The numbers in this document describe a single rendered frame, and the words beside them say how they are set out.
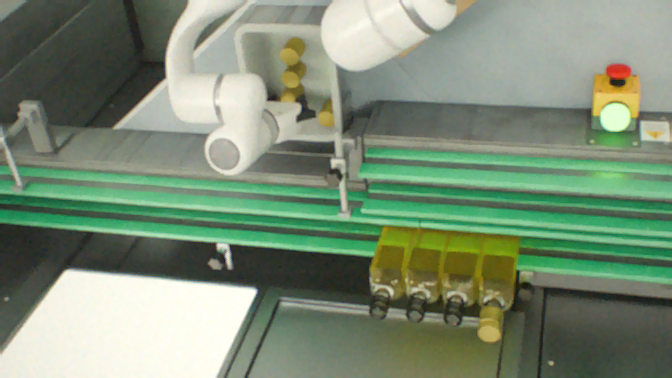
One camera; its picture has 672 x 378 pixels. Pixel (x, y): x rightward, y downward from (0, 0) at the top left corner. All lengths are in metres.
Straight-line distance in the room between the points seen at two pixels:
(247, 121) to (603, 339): 0.72
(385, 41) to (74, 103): 1.32
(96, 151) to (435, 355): 0.78
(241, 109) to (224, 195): 0.36
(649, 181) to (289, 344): 0.64
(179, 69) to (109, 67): 1.12
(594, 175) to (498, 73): 0.25
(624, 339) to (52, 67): 1.42
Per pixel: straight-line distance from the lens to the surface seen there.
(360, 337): 1.46
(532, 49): 1.46
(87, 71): 2.28
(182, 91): 1.25
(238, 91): 1.22
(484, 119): 1.47
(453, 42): 1.47
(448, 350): 1.43
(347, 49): 1.05
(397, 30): 1.02
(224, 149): 1.25
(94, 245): 1.85
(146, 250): 1.79
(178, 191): 1.58
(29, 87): 2.07
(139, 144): 1.71
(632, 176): 1.38
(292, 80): 1.50
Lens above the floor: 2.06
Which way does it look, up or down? 51 degrees down
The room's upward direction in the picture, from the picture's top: 157 degrees counter-clockwise
